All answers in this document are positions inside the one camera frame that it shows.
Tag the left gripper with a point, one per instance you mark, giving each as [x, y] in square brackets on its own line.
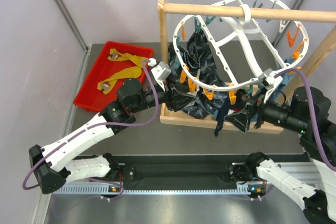
[174, 100]

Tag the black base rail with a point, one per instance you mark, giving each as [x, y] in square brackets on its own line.
[179, 172]

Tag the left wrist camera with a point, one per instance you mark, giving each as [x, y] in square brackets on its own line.
[160, 71]

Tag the blue cloth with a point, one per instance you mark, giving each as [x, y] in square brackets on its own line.
[285, 80]

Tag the wooden hanging rack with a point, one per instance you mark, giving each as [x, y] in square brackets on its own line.
[220, 29]

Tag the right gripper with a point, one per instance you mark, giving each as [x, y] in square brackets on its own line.
[240, 119]

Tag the yellow sock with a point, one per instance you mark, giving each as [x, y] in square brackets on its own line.
[108, 84]
[114, 55]

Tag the red plastic tray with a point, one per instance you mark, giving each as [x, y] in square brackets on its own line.
[115, 63]

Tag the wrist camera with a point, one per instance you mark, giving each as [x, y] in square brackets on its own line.
[160, 71]
[271, 81]

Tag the navy sock with santa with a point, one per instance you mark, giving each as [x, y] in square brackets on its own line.
[242, 98]

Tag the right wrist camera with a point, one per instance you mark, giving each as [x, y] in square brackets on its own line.
[271, 81]

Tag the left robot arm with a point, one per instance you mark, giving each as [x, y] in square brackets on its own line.
[58, 163]

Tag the white round clip hanger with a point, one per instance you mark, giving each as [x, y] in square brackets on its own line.
[242, 27]

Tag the navy sock green stripe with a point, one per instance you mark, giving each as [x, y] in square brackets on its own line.
[222, 112]

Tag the dark patterned cloth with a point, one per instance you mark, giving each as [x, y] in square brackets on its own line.
[198, 56]

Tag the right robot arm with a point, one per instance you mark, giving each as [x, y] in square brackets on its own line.
[307, 115]

